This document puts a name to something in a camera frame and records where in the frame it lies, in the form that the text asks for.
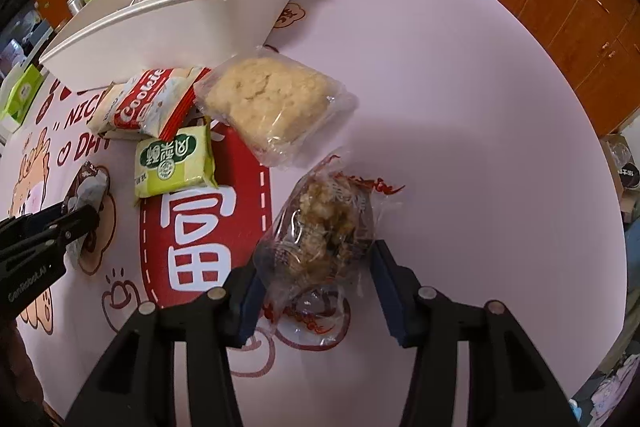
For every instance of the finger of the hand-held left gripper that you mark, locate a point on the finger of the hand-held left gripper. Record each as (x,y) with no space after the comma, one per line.
(60,223)

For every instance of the white plastic storage bin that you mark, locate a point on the white plastic storage bin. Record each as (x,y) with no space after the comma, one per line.
(175,32)

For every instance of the green and white tissue box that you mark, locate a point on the green and white tissue box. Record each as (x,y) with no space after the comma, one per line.
(22,89)

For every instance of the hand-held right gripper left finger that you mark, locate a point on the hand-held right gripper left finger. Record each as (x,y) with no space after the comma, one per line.
(220,322)

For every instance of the green snack packet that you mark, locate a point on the green snack packet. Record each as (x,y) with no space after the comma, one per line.
(172,162)

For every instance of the jar with yellow contents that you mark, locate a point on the jar with yellow contents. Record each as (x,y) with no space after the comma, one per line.
(77,3)

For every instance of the clear packet of pale biscuits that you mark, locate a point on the clear packet of pale biscuits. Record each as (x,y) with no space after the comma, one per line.
(270,102)

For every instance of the wooden cabinet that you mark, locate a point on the wooden cabinet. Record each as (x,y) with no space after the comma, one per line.
(565,7)

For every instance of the clear packet of nut brittle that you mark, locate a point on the clear packet of nut brittle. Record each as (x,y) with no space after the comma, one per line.
(320,232)

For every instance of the red and white cookie packet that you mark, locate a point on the red and white cookie packet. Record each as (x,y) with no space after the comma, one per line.
(145,102)

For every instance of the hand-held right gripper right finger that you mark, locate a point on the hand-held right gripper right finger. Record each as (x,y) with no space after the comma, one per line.
(387,292)

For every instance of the brown and white snack packet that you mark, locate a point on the brown and white snack packet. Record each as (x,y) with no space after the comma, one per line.
(90,187)

